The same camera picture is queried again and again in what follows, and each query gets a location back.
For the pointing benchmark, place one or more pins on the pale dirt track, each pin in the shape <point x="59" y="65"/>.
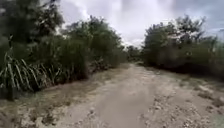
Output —
<point x="126" y="100"/>

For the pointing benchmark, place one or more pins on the dense green bushes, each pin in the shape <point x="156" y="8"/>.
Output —
<point x="83" y="46"/>
<point x="186" y="50"/>

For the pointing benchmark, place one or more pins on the sparse grass verge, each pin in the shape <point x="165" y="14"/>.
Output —
<point x="50" y="96"/>
<point x="203" y="88"/>

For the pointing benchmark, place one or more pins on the tall reed grass clump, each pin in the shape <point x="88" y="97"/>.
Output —
<point x="20" y="75"/>

